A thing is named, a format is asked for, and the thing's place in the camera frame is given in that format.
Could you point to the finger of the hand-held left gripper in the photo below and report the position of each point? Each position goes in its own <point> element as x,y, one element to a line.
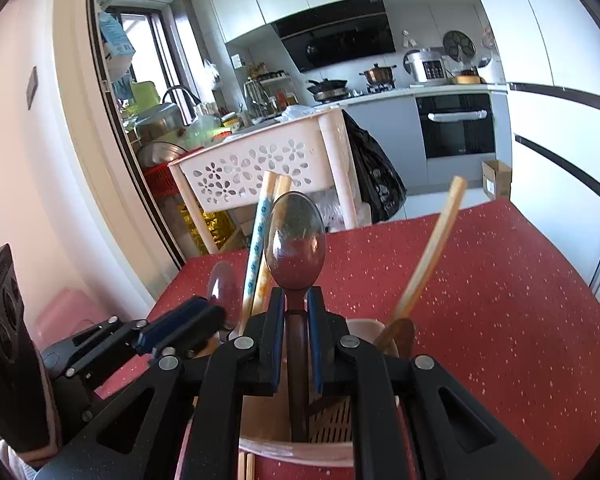
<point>177,320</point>
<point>202,327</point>

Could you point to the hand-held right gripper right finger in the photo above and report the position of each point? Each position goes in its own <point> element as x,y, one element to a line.
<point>314,355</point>

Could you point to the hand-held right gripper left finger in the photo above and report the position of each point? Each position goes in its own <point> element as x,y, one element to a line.
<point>278,345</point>

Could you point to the white plastic utensil holder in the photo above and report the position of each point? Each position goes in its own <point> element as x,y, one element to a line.
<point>365,329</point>

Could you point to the dark translucent plastic spoon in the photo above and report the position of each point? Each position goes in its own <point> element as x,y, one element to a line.
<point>397,335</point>
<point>295,245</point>

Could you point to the blue patterned wooden chopstick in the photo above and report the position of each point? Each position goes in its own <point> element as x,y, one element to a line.
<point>257,240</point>

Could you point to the pale patterned wooden chopstick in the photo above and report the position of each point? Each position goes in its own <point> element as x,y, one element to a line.
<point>282,187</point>

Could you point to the gold foil bag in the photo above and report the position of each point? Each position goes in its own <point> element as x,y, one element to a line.
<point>202,230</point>

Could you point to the red plastic crate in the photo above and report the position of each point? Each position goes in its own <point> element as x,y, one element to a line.
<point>160,179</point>

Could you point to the steel basin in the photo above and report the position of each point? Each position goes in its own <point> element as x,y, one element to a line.
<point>162,152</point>

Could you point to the beige flower-cutout basket cart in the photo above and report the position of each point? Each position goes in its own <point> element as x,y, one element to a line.
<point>250,165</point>

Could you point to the black plastic bag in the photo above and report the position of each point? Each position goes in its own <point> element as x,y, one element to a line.
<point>375,170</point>

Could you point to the kitchen faucet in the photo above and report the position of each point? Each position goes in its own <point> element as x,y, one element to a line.
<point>180,92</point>

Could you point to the metal spice rack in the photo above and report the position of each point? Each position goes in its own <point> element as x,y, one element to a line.
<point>272,92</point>

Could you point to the cardboard box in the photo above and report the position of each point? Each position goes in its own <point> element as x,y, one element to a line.
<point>497,180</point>

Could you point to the black wok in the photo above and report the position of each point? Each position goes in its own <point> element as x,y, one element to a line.
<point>327,91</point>

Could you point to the black built-in oven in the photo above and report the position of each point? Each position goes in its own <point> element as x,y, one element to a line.
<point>455,130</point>

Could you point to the blue white plastic bag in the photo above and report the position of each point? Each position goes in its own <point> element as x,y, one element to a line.
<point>117,42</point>

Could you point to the steel stockpot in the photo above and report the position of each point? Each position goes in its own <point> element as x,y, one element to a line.
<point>378,75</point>

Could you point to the silver rice cooker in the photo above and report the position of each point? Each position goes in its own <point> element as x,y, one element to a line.
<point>427,66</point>

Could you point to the black range hood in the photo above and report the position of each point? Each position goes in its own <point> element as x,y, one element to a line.
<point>340,35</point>

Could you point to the white refrigerator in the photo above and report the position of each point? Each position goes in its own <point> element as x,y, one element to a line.
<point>555,135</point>

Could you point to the dark wall plaque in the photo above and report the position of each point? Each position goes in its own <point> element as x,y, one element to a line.
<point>32,87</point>

